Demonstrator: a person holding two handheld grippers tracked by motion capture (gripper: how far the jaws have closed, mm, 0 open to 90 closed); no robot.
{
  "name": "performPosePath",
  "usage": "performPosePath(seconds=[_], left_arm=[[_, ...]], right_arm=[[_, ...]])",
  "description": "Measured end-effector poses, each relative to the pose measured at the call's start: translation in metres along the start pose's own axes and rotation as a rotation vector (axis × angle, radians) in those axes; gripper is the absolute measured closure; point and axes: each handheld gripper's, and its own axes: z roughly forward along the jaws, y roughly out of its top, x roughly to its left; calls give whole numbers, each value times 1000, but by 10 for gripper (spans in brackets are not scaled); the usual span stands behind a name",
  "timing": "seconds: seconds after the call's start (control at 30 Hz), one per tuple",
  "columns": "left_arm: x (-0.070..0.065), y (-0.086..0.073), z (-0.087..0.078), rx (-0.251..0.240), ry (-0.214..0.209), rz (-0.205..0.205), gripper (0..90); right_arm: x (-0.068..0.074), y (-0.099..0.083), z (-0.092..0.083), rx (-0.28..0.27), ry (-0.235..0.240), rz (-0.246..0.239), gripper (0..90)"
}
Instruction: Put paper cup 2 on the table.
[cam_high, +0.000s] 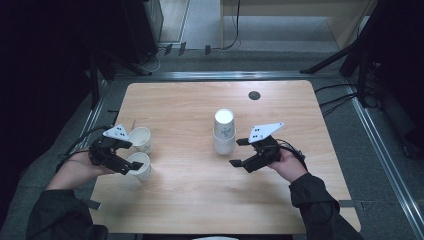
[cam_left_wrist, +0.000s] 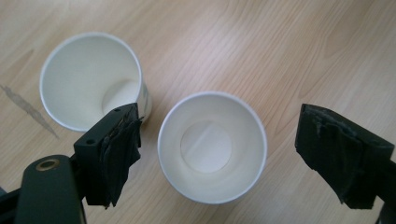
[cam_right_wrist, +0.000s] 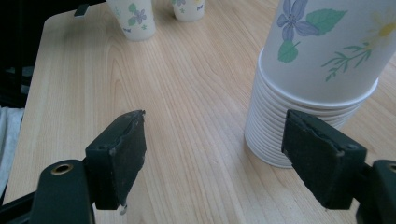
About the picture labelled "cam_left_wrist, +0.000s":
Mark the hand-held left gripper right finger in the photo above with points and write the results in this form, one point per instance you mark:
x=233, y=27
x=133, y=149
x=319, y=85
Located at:
x=342, y=155

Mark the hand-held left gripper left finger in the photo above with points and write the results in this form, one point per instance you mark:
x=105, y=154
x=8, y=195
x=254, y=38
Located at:
x=106, y=155

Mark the printed white paper cup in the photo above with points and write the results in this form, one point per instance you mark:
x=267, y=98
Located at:
x=211, y=149
x=84, y=74

